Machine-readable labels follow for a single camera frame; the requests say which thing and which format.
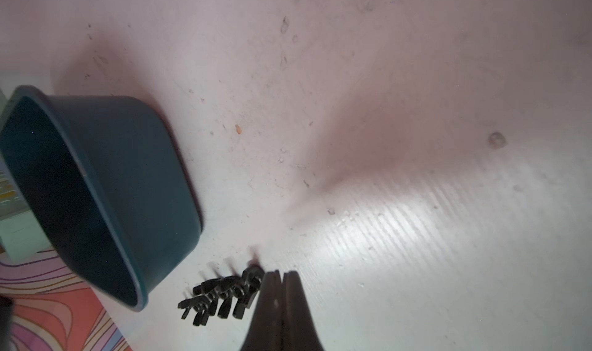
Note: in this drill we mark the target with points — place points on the dark teal storage box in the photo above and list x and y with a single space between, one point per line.
103 178

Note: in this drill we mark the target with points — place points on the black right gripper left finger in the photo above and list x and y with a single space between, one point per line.
265 331

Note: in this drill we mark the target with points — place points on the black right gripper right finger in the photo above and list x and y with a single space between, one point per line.
298 331

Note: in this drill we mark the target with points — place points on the green plastic file organizer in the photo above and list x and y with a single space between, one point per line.
21 234

